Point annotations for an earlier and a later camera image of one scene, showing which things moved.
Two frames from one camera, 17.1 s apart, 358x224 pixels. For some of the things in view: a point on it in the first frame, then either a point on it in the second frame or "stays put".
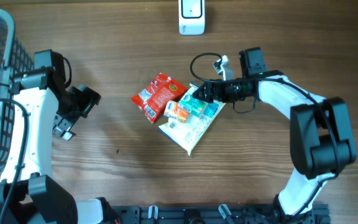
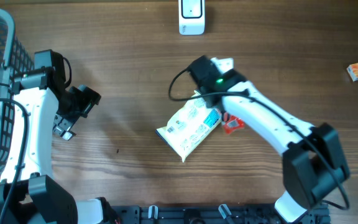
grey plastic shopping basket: [2, 56] stays put
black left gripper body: [77, 103] stays put
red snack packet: [153, 98] → [234, 123]
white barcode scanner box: [191, 17] stays put
